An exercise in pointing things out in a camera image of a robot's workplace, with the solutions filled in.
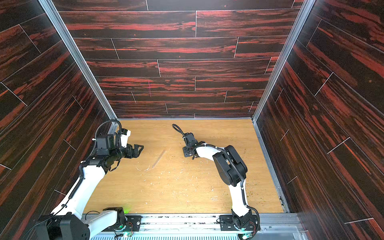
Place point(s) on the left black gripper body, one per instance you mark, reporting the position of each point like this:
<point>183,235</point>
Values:
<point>127,152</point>

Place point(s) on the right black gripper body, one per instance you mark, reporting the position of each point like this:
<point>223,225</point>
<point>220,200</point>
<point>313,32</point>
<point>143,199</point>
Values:
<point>188,150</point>

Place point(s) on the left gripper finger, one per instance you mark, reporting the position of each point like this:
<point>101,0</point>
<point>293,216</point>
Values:
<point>138,147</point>
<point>136,153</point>

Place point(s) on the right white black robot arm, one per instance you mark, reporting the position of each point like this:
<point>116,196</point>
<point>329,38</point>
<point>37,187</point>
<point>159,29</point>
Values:
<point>232,171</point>

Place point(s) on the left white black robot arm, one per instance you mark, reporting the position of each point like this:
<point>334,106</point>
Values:
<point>67,220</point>

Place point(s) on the clear test tube middle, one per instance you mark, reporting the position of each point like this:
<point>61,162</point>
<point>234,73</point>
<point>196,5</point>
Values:
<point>158,159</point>

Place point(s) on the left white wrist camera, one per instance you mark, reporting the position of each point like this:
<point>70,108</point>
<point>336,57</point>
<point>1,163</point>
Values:
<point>124,135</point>

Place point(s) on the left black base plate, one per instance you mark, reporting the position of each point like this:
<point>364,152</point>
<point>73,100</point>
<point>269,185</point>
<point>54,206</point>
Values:
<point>132,224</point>

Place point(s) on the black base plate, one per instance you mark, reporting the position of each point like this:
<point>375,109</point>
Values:
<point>132,224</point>
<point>227,223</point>

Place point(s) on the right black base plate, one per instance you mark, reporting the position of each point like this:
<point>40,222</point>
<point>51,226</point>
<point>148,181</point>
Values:
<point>227,223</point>

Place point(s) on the aluminium front rail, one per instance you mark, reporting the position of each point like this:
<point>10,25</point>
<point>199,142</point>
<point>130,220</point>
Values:
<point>205,227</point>

